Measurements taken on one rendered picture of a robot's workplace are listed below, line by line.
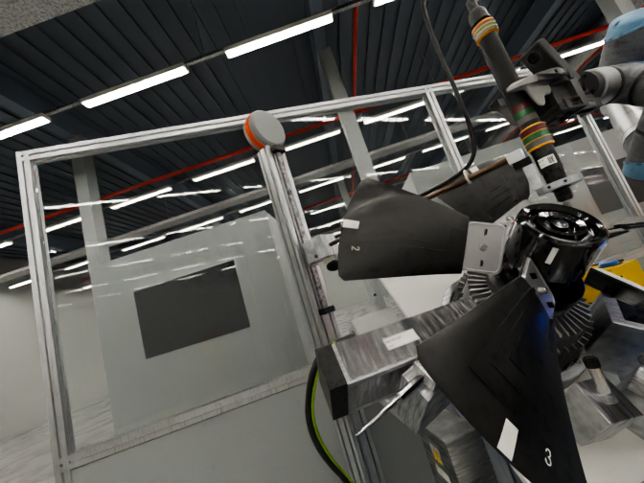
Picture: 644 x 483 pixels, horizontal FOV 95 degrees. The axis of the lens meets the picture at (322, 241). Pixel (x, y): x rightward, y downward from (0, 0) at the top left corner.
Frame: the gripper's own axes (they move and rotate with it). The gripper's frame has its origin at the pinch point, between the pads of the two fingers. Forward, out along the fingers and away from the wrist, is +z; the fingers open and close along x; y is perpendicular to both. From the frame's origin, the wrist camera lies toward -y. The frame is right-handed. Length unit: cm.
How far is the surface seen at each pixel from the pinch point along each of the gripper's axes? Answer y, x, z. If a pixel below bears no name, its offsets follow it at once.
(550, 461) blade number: 49, -13, 30
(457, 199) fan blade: 13.8, 19.7, 2.3
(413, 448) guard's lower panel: 87, 70, 17
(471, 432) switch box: 66, 26, 17
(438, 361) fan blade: 37, -13, 37
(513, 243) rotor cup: 27.8, -1.0, 12.0
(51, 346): 17, 70, 123
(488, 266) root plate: 30.4, 3.5, 14.5
